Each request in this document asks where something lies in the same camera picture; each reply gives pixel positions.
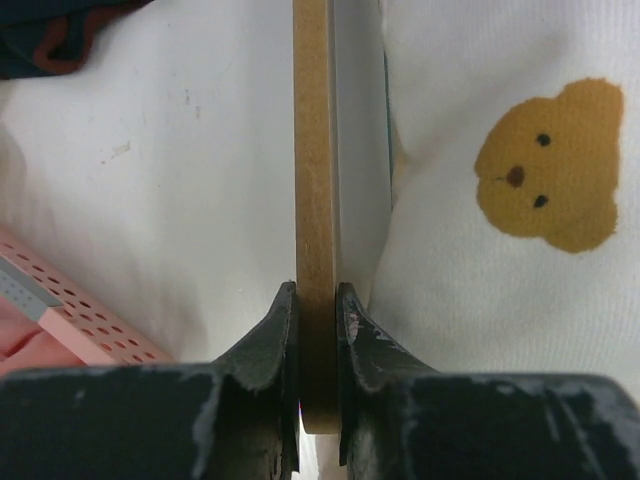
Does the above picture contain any wooden pet bed frame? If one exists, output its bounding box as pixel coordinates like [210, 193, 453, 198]
[292, 0, 390, 435]

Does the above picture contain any blue striped mattress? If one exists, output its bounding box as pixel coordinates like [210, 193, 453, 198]
[383, 52, 396, 177]

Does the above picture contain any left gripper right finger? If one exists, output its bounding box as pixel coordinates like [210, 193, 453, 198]
[336, 283, 639, 480]

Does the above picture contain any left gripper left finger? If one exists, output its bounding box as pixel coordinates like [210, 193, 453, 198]
[1, 282, 299, 479]

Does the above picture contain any pink cloth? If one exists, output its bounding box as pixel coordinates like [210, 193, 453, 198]
[0, 300, 83, 377]

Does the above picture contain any pink plastic basket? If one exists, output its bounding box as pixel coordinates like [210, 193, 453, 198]
[1, 228, 174, 365]

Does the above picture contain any dark navy garment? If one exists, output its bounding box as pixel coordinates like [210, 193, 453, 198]
[1, 0, 148, 80]

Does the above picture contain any large bear print cushion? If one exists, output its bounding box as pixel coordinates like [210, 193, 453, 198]
[370, 1, 639, 384]

